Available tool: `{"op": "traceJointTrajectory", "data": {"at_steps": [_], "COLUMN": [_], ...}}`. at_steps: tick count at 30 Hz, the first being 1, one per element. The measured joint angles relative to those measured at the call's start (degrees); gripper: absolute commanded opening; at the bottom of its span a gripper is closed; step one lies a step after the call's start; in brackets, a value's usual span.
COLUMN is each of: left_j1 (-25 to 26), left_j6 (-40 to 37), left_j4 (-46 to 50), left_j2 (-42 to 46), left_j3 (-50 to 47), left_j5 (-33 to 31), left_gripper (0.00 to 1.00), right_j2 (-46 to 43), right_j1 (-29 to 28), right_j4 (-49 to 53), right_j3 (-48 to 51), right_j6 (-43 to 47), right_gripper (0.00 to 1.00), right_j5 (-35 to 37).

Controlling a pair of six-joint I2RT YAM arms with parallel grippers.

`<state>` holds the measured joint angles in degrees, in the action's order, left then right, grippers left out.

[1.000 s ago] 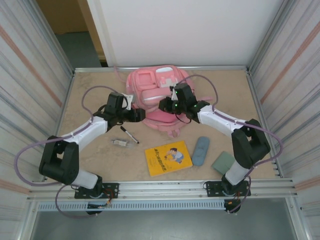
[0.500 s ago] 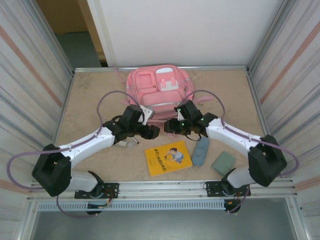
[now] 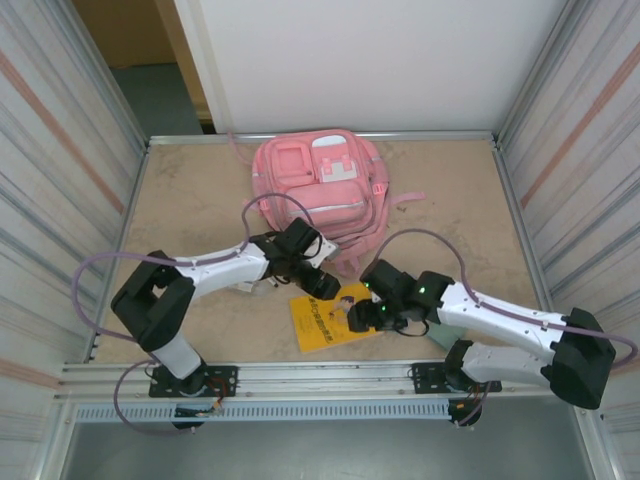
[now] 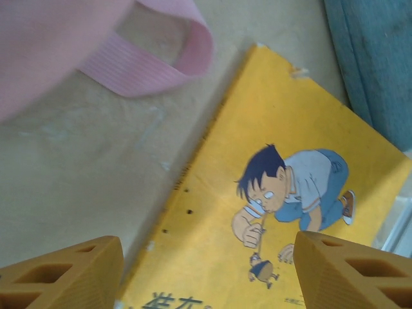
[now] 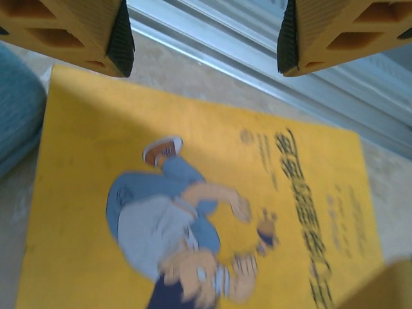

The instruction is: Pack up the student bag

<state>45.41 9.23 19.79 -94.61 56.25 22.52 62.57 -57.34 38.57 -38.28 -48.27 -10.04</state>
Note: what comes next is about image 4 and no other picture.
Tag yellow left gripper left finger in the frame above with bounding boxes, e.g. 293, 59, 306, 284
0, 235, 125, 309

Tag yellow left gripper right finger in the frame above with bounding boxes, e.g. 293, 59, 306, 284
293, 231, 412, 309

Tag yellow cartoon cover book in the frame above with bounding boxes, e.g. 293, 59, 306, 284
114, 43, 412, 309

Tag blue fabric pencil case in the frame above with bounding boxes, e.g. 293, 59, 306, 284
323, 0, 412, 159

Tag pink student backpack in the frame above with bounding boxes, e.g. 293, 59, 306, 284
0, 0, 216, 124

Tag wide aluminium table rail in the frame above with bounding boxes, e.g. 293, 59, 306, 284
373, 189, 412, 258

